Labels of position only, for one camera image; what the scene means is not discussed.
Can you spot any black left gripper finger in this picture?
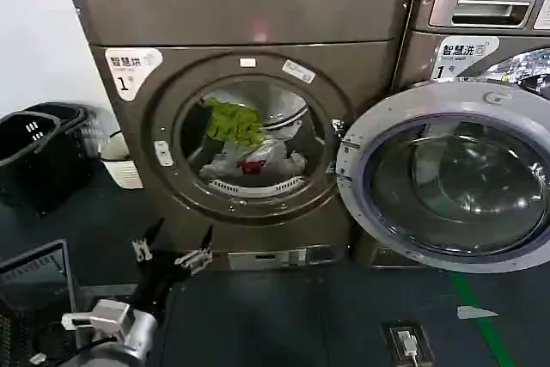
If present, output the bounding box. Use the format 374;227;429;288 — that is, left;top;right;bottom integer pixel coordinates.
131;217;166;263
173;224;215;276

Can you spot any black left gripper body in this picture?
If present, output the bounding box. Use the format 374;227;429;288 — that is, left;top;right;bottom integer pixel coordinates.
128;249;185;321

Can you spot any white waste bin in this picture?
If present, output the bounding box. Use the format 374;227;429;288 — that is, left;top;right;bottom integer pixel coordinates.
99;127;145;190

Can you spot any small red cloth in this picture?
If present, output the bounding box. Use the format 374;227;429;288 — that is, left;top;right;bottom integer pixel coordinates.
237;159;268;176

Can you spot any dark mesh basket grey rim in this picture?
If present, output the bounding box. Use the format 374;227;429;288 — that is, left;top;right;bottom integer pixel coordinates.
0;238;83;367

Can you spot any white garment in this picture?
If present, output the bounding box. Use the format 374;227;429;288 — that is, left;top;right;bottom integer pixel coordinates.
199;90;311;180

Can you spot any green garment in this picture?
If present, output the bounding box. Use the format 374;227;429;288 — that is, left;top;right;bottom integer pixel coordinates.
205;97;266;148

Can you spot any black plastic laundry basket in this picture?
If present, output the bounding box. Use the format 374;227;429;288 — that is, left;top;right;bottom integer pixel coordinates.
0;101;107;218

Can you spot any metal floor socket box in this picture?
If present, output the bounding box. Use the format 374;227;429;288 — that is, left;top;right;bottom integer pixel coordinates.
382;319;436;367

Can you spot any grey dryer with round opening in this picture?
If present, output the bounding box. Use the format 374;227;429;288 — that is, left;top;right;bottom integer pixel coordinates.
64;0;417;272

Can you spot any round glass dryer door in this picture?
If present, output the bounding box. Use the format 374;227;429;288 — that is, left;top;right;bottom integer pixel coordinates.
333;80;550;274

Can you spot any white arrow floor sticker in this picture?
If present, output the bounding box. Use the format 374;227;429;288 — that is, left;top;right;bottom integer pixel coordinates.
455;305;500;321

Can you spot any green floor tape strip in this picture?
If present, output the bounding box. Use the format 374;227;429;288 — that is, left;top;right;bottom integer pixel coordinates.
448;271;516;367

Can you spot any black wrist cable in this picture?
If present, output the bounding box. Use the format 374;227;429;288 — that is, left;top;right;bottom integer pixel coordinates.
73;334;128;367

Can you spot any white plug with cable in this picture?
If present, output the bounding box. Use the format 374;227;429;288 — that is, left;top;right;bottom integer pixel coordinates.
397;329;426;367

